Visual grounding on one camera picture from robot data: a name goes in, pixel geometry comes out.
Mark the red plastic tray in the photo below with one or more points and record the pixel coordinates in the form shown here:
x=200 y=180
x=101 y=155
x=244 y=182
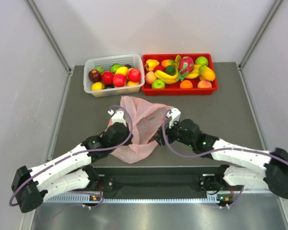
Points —
x=174 y=89

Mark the white perforated plastic basket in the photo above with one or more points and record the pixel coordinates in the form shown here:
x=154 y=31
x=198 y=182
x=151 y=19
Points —
x=106 y=62

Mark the dark red apple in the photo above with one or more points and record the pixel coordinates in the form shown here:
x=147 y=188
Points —
x=94 y=76

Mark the peach in tray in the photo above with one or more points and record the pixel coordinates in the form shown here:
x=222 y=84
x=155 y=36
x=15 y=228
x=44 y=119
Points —
x=150 y=77
x=204 y=84

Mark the red strawberry in tray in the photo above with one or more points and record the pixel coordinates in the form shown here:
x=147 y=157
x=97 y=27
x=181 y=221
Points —
x=159 y=67

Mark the yellow bell pepper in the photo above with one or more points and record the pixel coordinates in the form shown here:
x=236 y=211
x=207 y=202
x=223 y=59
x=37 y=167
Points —
x=150 y=64

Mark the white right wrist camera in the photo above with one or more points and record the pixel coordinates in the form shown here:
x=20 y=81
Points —
x=173 y=116

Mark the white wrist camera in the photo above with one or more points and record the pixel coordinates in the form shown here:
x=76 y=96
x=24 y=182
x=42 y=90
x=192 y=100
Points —
x=117 y=116
x=173 y=116

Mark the pink plastic bag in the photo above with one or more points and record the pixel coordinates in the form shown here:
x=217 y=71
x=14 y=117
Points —
x=146 y=117

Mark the peach left in tray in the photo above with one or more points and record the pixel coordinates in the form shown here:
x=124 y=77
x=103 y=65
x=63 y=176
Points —
x=150 y=77

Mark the large green apple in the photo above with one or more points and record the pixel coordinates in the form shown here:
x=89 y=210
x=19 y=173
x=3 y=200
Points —
x=201 y=61

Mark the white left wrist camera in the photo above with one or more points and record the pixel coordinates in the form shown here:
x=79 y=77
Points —
x=117 y=116

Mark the orange fruit in tray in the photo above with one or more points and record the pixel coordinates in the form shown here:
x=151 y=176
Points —
x=186 y=84

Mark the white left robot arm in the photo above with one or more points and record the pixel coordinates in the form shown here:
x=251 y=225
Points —
x=71 y=171

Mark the pink dragon fruit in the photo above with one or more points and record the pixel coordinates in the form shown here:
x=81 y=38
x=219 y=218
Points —
x=184 y=65

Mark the red apple left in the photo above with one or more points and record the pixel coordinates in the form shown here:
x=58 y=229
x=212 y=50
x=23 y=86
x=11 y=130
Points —
x=107 y=77

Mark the yellow lemon front left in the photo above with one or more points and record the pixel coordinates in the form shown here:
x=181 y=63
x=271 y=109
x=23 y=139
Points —
x=97 y=86

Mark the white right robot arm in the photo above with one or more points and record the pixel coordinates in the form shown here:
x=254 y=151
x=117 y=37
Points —
x=247 y=167

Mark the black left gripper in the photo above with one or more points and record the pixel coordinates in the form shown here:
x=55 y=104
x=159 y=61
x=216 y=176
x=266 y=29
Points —
x=127 y=134

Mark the dark green lime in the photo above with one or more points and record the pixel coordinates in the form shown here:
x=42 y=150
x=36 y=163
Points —
x=170 y=70

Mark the yellow lemon front right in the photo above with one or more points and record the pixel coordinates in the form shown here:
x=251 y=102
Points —
x=132 y=83

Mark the red apple right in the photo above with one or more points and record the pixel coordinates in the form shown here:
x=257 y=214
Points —
x=134 y=75

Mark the red apple front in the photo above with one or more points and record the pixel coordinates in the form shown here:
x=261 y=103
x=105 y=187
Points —
x=119 y=80

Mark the green yellow mango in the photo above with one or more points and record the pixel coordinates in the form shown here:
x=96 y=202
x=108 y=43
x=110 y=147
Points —
x=207 y=73

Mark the peach right in tray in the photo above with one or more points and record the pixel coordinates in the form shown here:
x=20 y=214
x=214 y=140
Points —
x=204 y=84

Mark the yellow banana bunch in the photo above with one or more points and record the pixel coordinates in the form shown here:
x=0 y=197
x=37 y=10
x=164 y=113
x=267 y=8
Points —
x=168 y=79

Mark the yellow orange mango back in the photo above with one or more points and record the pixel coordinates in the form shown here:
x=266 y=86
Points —
x=167 y=62

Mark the yellow lemon in basket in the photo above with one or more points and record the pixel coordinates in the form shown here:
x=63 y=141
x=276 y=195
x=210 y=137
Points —
x=122 y=70

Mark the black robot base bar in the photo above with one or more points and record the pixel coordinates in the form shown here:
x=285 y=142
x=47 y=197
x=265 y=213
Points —
x=166 y=185

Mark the green apple in tray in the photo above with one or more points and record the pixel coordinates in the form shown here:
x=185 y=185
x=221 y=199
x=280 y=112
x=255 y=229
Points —
x=158 y=84

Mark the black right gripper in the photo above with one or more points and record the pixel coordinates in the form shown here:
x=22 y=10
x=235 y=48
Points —
x=159 y=136

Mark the green apple in basket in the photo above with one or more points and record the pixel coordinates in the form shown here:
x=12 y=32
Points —
x=114 y=68

